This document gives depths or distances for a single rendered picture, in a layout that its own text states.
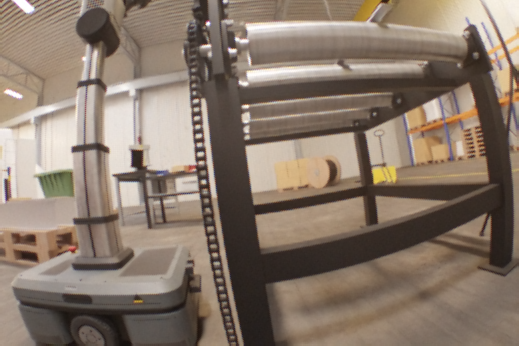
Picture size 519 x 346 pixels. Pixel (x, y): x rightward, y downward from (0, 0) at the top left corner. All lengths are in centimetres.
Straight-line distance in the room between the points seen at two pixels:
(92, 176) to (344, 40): 90
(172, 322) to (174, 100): 1194
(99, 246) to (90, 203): 15
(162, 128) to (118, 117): 267
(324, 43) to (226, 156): 38
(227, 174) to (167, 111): 1184
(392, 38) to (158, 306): 99
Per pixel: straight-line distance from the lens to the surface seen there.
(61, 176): 322
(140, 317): 76
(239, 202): 53
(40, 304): 93
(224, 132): 54
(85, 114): 100
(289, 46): 64
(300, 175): 854
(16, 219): 268
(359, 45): 71
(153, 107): 1267
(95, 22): 113
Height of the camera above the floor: 50
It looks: 7 degrees up
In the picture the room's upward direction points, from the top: 8 degrees counter-clockwise
